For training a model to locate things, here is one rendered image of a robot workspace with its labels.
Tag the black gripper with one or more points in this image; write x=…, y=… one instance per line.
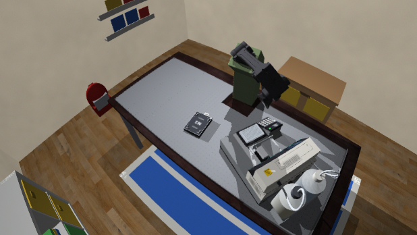
x=265, y=100

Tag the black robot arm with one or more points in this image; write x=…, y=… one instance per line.
x=264, y=73

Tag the white plastic bottle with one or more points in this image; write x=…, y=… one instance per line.
x=280, y=203
x=310, y=183

